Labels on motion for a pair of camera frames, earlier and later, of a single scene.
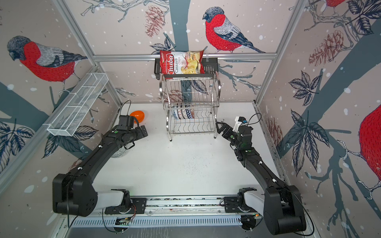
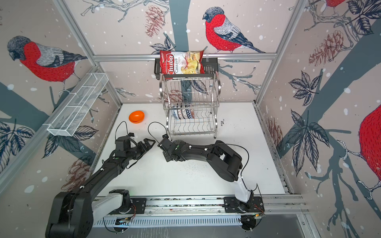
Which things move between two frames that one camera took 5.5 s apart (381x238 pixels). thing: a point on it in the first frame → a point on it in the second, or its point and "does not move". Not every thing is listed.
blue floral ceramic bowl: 175,114 does not move
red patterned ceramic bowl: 192,111 does not move
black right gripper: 224,128 → 167,158
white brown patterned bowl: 184,114 does not move
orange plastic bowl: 139,115 does not move
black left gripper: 140,134 → 147,144
